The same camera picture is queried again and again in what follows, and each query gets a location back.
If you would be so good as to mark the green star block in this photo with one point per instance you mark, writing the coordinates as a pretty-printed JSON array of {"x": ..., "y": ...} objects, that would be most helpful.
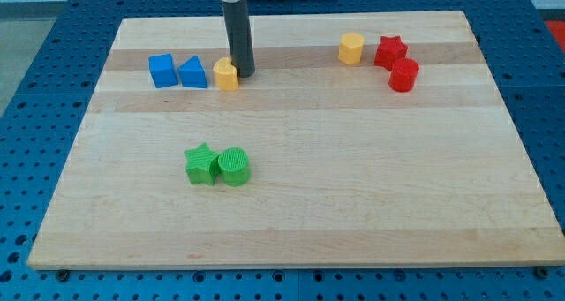
[{"x": 202, "y": 165}]

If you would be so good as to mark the yellow hexagon block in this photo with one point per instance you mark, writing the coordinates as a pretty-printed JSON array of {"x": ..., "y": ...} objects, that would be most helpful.
[{"x": 351, "y": 48}]

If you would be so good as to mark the red star block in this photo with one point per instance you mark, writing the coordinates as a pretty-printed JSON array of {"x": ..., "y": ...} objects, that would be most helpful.
[{"x": 389, "y": 50}]

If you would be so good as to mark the green cylinder block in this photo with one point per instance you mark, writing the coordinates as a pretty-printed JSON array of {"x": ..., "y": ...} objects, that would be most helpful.
[{"x": 234, "y": 166}]

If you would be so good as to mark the light wooden board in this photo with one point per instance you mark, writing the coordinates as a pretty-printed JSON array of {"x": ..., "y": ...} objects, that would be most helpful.
[{"x": 345, "y": 171}]

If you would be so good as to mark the yellow heart block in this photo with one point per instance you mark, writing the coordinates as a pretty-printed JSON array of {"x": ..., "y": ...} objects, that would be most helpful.
[{"x": 225, "y": 74}]

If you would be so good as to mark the blue triangle block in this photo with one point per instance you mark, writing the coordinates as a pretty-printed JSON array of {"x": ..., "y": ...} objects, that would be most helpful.
[{"x": 192, "y": 73}]

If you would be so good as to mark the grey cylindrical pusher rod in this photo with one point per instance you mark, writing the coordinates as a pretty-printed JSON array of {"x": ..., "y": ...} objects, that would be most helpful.
[{"x": 238, "y": 29}]

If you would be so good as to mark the red cylinder block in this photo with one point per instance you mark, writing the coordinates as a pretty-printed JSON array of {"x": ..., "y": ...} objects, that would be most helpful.
[{"x": 403, "y": 75}]

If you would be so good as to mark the blue cube block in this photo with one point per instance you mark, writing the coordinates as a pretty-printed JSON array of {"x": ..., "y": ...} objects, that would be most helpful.
[{"x": 162, "y": 70}]

